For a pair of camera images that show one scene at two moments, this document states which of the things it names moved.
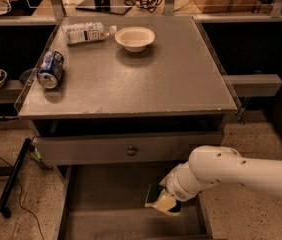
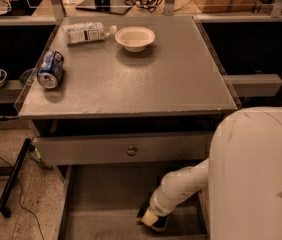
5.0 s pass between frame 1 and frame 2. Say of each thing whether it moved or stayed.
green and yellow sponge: moved
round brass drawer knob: stayed
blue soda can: stayed
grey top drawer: stayed
